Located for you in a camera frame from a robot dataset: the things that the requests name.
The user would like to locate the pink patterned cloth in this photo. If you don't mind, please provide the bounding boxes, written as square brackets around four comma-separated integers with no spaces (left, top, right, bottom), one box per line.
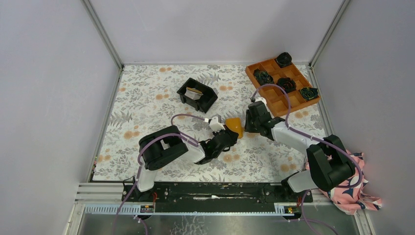
[320,170,383,215]

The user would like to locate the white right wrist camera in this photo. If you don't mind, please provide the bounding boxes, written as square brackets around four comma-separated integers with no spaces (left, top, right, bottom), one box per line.
[251,97,267,105]

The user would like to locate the floral patterned table mat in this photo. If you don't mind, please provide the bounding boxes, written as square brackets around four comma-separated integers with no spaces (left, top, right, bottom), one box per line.
[96,64,331,183]

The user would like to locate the rolled green tie right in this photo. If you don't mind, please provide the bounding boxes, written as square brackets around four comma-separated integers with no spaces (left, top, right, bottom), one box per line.
[299,87,319,101]

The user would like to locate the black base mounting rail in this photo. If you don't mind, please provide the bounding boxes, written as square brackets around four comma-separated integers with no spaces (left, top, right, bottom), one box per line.
[121,182,313,213]

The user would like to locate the rolled green tie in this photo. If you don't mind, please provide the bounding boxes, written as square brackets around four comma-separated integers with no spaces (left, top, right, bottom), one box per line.
[299,87,319,101]
[254,69,274,86]

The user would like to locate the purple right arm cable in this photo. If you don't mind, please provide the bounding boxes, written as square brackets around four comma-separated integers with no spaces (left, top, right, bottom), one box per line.
[251,84,364,235]

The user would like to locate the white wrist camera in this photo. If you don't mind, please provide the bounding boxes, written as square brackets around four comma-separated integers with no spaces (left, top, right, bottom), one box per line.
[204,115,225,133]
[251,97,267,105]

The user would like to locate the black plastic card box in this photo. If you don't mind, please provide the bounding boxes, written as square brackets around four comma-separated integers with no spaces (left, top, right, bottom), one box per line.
[177,78,218,113]

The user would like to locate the orange wooden compartment tray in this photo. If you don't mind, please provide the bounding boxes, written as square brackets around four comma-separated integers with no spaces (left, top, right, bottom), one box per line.
[246,58,321,117]

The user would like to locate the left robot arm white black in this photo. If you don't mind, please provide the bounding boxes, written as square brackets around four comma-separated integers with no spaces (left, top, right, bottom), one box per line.
[133,125,239,201]

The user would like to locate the rolled dark tie top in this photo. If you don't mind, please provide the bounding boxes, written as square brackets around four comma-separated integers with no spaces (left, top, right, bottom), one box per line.
[275,52,292,68]

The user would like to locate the rolled dark tie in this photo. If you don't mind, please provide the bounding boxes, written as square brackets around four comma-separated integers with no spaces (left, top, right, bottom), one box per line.
[277,77,297,93]
[275,52,292,68]

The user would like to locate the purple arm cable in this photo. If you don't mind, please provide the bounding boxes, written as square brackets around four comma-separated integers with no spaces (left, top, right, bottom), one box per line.
[251,84,364,235]
[112,114,208,235]

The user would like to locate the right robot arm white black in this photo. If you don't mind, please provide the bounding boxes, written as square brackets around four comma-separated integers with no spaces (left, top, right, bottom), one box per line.
[245,101,362,202]

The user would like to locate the yellow leather card holder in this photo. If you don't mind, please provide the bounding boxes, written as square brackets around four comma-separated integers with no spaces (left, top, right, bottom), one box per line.
[225,117,244,139]

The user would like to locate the rolled green tie left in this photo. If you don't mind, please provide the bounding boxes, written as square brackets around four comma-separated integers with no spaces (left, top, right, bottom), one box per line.
[254,69,274,86]

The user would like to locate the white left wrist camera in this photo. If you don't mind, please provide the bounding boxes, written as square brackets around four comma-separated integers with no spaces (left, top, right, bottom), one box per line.
[204,115,225,133]

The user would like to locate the stack of credit cards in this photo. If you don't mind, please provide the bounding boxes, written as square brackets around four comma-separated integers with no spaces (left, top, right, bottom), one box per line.
[184,87,203,100]

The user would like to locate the rolled dark tie centre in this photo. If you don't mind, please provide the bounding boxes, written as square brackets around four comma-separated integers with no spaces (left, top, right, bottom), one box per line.
[277,77,297,93]

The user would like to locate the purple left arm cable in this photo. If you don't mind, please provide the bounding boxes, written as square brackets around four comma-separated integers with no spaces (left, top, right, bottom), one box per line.
[112,114,208,235]

